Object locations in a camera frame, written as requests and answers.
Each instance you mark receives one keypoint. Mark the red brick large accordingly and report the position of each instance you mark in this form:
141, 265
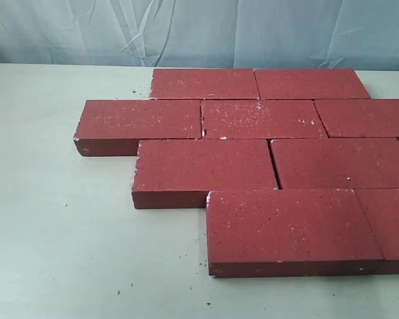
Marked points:
293, 232
175, 174

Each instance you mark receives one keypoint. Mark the red brick angled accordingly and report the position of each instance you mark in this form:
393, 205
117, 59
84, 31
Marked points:
115, 127
260, 119

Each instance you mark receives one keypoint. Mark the red brick back row left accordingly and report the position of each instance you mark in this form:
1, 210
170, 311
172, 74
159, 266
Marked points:
204, 84

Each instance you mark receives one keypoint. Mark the red brick back row right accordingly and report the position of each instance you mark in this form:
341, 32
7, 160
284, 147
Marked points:
309, 84

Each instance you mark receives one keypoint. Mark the red brick front large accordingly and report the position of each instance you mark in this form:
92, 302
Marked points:
293, 232

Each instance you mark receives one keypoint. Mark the red brick second row right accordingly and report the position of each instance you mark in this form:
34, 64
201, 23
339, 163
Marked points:
359, 118

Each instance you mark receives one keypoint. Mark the red brick third row right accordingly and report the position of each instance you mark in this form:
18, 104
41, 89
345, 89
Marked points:
338, 163

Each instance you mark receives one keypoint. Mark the red brick front right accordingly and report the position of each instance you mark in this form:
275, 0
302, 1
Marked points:
381, 207

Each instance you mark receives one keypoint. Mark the white fabric backdrop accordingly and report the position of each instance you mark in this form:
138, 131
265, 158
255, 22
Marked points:
363, 35

